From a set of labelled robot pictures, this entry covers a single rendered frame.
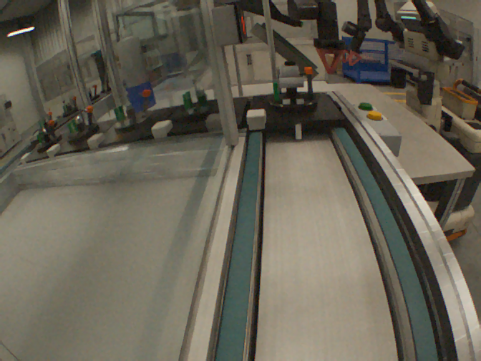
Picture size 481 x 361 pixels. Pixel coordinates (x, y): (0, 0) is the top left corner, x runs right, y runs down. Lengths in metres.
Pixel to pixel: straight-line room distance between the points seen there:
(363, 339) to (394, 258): 0.11
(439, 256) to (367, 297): 0.11
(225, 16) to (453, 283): 0.49
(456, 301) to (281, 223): 0.29
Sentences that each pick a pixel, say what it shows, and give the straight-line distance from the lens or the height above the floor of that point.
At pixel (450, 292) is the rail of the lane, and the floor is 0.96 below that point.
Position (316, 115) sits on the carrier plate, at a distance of 0.62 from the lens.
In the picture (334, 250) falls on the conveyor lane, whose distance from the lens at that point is 0.35.
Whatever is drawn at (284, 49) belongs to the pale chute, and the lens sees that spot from 0.88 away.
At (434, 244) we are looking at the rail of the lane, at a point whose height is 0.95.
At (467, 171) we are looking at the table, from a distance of 0.81.
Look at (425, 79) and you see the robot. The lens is 1.17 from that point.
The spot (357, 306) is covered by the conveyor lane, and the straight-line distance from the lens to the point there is 0.31.
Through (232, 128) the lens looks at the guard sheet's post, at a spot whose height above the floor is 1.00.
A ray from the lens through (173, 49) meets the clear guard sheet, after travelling 0.27.
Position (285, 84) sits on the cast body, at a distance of 0.66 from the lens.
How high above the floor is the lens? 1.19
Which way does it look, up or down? 35 degrees down
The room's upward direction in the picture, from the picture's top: 10 degrees counter-clockwise
